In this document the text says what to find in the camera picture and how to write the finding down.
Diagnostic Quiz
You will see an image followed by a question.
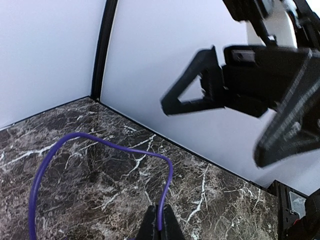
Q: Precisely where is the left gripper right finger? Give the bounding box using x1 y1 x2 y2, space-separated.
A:
159 204 186 240

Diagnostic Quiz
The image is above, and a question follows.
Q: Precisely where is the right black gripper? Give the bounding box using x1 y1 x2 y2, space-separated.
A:
160 44 320 169

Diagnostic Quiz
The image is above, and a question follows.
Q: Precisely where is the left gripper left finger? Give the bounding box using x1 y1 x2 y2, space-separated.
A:
135 205 160 240

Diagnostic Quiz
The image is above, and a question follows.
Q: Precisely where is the purple cable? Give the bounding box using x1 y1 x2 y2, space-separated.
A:
28 131 174 240

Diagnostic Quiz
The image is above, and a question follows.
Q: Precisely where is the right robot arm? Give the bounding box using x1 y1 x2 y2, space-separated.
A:
161 0 320 168

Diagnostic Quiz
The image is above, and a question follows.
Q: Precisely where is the right black frame post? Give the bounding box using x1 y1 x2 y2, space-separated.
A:
90 0 118 102

